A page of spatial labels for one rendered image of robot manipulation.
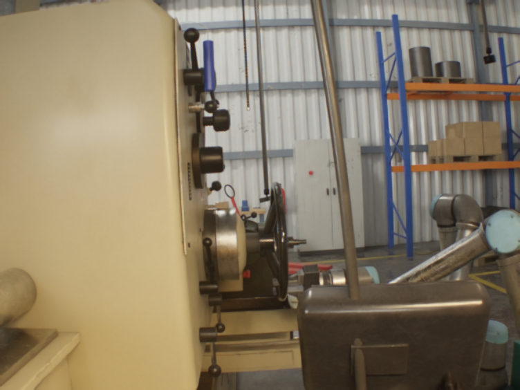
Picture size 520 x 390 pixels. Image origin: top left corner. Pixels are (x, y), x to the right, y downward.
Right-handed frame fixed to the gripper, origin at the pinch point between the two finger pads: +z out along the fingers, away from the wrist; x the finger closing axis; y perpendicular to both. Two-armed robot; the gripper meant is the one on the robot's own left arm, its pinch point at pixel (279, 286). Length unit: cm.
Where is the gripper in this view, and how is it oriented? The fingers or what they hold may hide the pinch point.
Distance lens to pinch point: 155.8
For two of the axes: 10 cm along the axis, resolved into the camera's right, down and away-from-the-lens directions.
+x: -0.3, -9.1, -4.2
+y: -0.5, -4.2, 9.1
